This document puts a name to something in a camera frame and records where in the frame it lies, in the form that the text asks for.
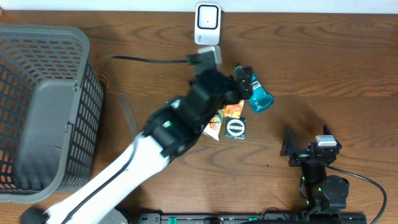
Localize orange white Kleenex tissue pack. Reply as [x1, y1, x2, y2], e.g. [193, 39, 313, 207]
[224, 100, 244, 119]

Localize blue mouthwash bottle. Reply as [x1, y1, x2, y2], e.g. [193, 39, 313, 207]
[248, 71, 274, 113]

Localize green round-label box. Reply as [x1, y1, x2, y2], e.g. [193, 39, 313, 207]
[224, 118, 246, 140]

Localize orange yellow snack bag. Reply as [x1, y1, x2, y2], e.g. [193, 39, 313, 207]
[203, 109, 224, 141]

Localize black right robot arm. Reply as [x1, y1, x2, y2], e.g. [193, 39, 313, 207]
[280, 125, 349, 212]

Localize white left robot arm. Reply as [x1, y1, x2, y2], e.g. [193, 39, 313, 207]
[19, 53, 252, 223]

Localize white barcode scanner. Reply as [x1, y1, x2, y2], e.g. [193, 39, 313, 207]
[194, 2, 222, 45]

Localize grey plastic mesh basket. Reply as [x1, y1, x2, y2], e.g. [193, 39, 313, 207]
[1, 24, 104, 204]

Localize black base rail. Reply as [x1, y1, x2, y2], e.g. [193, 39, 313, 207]
[118, 209, 367, 224]

